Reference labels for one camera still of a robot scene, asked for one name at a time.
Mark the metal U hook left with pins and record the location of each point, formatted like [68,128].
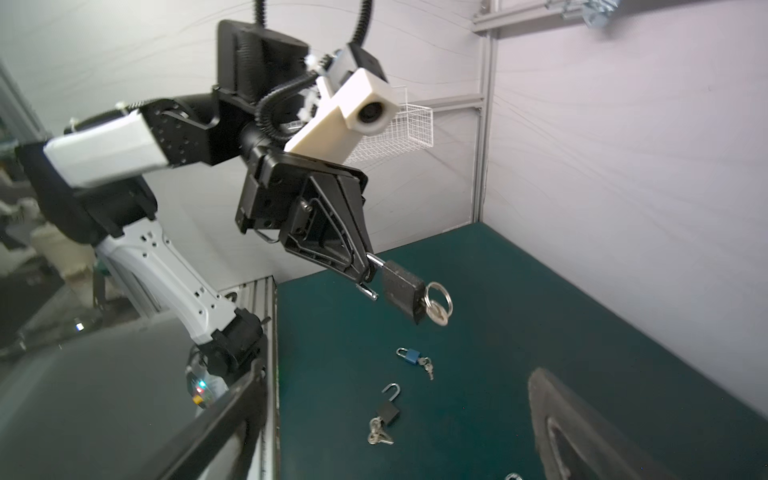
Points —
[594,13]

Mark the black padlock shackle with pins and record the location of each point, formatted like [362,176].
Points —
[401,288]

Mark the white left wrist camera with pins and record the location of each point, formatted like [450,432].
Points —
[356,101]

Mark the aluminium wall rail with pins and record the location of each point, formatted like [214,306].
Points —
[522,17]

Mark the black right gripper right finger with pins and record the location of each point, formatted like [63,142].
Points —
[574,441]

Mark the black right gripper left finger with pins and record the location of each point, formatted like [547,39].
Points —
[238,413]

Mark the white wire basket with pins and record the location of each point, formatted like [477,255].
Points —
[412,129]

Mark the black padlock with keys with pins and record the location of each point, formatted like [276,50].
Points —
[385,415]

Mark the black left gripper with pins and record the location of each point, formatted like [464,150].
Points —
[320,212]

